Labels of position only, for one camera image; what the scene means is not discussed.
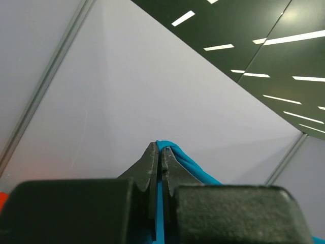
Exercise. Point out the blue t shirt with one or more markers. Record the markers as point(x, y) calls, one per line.
point(188, 165)

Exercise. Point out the folded orange t shirt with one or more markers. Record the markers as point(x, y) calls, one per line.
point(3, 199)

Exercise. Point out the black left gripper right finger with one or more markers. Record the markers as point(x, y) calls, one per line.
point(236, 216)

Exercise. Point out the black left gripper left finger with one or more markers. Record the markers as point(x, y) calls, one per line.
point(100, 210)

